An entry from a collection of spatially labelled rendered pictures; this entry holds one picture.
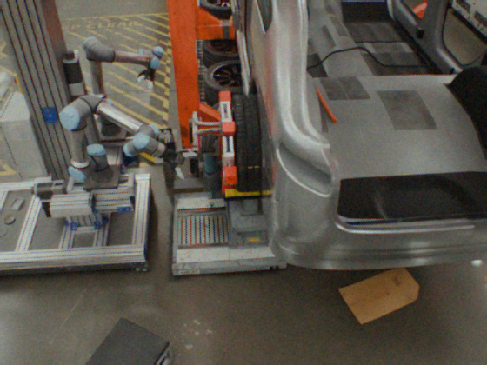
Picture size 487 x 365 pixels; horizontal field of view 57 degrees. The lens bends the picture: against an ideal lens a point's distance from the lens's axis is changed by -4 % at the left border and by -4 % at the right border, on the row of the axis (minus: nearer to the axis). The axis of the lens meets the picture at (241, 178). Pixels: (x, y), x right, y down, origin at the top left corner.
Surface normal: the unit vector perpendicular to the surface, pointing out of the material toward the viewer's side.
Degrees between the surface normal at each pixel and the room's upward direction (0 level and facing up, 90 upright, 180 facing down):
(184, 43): 90
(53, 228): 0
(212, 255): 0
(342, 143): 22
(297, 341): 0
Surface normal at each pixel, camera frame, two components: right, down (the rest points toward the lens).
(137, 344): 0.00, -0.74
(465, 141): 0.04, -0.44
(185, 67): 0.08, 0.67
